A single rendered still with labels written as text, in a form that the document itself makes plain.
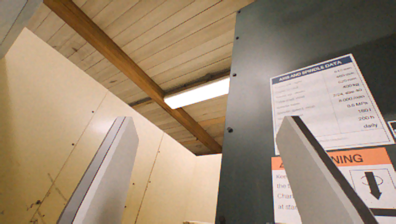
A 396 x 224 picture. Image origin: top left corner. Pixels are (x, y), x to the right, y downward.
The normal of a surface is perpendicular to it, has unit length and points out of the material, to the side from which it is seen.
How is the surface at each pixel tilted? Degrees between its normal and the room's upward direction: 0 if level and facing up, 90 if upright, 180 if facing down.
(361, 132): 90
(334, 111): 90
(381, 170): 90
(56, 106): 90
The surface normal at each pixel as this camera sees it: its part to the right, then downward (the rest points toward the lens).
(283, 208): -0.55, -0.56
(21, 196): 0.82, -0.21
